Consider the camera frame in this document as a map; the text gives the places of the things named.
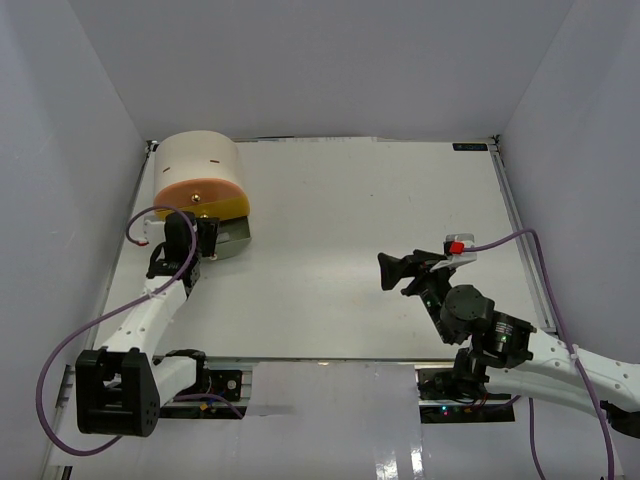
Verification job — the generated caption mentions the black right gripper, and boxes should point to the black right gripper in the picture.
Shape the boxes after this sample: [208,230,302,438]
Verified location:
[377,250,458,345]

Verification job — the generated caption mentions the orange top drawer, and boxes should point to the orange top drawer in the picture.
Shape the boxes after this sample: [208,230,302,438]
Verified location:
[154,178,249,208]

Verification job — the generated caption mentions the grey-green bottom drawer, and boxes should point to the grey-green bottom drawer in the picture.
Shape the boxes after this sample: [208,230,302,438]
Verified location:
[214,216,251,260]

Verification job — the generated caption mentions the yellow drawer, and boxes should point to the yellow drawer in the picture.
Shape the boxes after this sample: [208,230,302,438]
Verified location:
[179,194,250,221]

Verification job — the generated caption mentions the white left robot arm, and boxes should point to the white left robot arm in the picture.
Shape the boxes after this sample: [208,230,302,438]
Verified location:
[75,212,220,437]

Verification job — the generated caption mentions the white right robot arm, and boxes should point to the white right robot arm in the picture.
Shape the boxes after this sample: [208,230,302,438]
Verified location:
[377,250,639,438]

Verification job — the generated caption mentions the cream round drawer cabinet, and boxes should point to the cream round drawer cabinet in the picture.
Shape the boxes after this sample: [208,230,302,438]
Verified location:
[154,130,244,197]

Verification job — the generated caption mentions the dark table corner label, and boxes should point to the dark table corner label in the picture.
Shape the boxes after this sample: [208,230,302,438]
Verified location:
[452,142,488,152]

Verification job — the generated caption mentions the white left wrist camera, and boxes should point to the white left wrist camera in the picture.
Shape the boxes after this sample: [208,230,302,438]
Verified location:
[142,216,165,244]

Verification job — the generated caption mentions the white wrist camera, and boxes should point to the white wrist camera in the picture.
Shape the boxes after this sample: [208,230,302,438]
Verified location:
[431,233,477,272]
[142,216,165,244]

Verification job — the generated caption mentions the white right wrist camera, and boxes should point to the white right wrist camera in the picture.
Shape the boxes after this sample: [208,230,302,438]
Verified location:
[431,233,477,272]

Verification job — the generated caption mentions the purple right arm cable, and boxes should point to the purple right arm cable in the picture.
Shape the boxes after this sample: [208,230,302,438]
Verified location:
[462,228,616,480]

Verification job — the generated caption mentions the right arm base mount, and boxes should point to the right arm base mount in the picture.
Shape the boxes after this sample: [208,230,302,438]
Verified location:
[415,366,518,425]

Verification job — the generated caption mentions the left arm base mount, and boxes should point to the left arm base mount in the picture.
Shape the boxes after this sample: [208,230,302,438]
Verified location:
[160,369,251,420]

